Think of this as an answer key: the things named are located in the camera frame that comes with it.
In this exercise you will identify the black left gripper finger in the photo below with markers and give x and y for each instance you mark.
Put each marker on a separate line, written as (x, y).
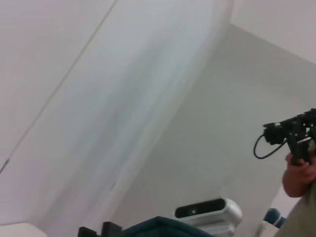
(111, 229)
(86, 232)

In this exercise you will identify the dark teal insulated lunch bag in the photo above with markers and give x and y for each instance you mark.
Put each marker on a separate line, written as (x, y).
(168, 228)

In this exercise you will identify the black handheld controller device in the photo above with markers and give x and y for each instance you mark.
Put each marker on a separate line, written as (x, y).
(296, 138)

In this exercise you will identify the person's bare hand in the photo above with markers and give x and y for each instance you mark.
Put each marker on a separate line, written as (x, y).
(298, 177)

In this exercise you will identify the teal round object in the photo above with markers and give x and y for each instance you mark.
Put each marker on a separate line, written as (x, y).
(272, 214)

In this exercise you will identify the olive green shirt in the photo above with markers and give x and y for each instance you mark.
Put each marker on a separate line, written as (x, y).
(303, 217)

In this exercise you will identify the white head camera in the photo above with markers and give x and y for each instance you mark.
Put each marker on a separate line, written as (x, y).
(217, 209)

